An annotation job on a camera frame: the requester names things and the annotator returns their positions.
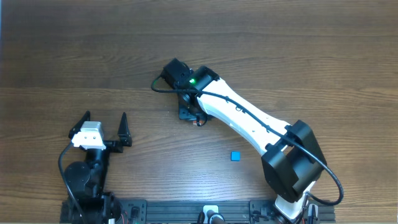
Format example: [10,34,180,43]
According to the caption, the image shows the mounting rail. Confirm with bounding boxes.
[60,198,336,224]

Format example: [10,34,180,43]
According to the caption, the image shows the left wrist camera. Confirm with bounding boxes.
[71,121,108,151]

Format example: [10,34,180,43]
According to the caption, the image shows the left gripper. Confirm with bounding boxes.
[68,110,133,154]

